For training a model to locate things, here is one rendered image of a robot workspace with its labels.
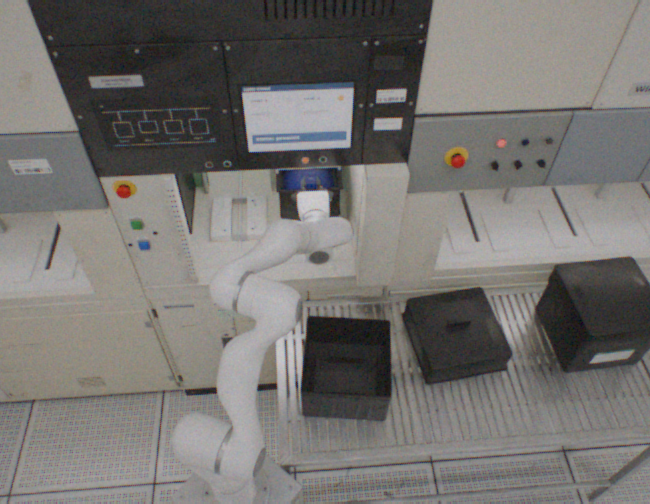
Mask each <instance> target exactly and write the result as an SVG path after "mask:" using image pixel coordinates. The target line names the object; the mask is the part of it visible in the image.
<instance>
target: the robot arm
mask: <svg viewBox="0 0 650 504"><path fill-rule="evenodd" d="M316 184H317V191H311V192H306V182H305V178H303V181H301V188H300V189H299V190H298V191H297V192H296V193H294V194H292V195H291V198H292V199H293V200H294V201H295V202H296V203H297V204H298V211H299V216H300V219H301V221H302V222H300V221H295V220H290V219H278V220H275V221H274V222H272V223H271V224H270V225H269V226H268V227H267V229H266V230H265V232H264V234H263V235H262V237H261V239H260V240H259V242H258V243H257V244H256V245H255V246H254V247H253V248H252V249H251V250H250V251H248V252H247V253H246V254H244V255H242V256H241V257H238V258H236V259H234V260H232V261H230V262H228V263H226V264H225V265H223V266H222V267H221V268H219V269H218V270H217V271H216V272H215V274H214V275H213V277H212V279H211V280H210V284H209V293H210V296H211V298H212V300H213V301H214V302H215V303H216V304H217V305H218V306H220V307H222V308H224V309H227V310H229V311H232V312H235V313H238V314H241V315H244V316H247V317H250V318H253V319H255V321H256V326H255V328H254V329H252V330H251V331H248V332H246V333H244V334H241V335H239V336H237V337H235V338H233V339H232V340H231V341H230V342H229V343H228V344H227V345H226V346H225V348H224V350H223V353H222V356H221V360H220V365H219V369H218V375H217V393H218V397H219V399H220V402H221V404H222V405H223V407H224V409H225V410H226V412H227V413H228V415H229V417H230V419H231V421H232V424H231V423H229V422H226V421H223V420H221V419H218V418H216V417H213V416H210V415H207V414H203V413H191V414H188V415H186V416H184V417H183V418H182V419H181V420H180V421H179V422H178V423H177V424H176V426H175V428H174V431H173V433H172V448H173V451H174V454H175V455H176V457H177V458H178V460H179V461H180V462H181V463H182V464H184V465H185V466H186V467H187V468H189V469H190V470H191V471H193V472H194V473H196V474H197V475H199V476H200V477H202V478H203V479H205V480H206V481H207V483H206V485H205V489H204V503H205V504H267V500H268V496H269V485H268V480H267V478H266V475H265V474H264V472H263V471H262V469H261V468H262V466H263V463H264V461H265V453H266V449H265V440H264V435H263V431H262V427H261V423H260V419H259V415H258V411H257V387H258V382H259V377H260V373H261V369H262V365H263V361H264V358H265V355H266V353H267V351H268V349H269V348H270V347H271V345H272V344H273V343H275V342H276V341H277V340H279V339H280V338H282V337H283V336H284V335H286V334H288V333H289V332H290V331H292V330H293V329H294V328H295V327H296V326H297V324H298V323H299V321H300V319H301V316H302V314H303V303H302V299H301V297H300V295H299V293H298V292H297V291H296V290H295V289H293V288H292V287H290V286H288V285H286V284H283V283H281V282H278V281H275V280H272V279H268V278H265V277H262V276H259V275H256V274H257V273H259V272H261V271H264V270H267V269H270V268H273V267H275V266H278V265H280V264H283V263H284V262H286V261H288V260H289V259H291V258H292V257H293V255H301V254H305V258H306V260H307V261H308V262H309V263H311V264H314V265H322V264H326V263H328V262H329V261H330V260H331V259H332V257H333V248H335V247H337V246H341V245H344V244H347V243H349V242H351V241H352V239H353V237H354V230H353V227H352V224H351V223H350V222H349V221H348V220H346V219H344V218H341V217H330V218H329V201H330V200H331V198H332V197H333V192H331V191H328V190H327V189H325V188H324V187H323V186H322V185H321V180H319V177H316Z"/></svg>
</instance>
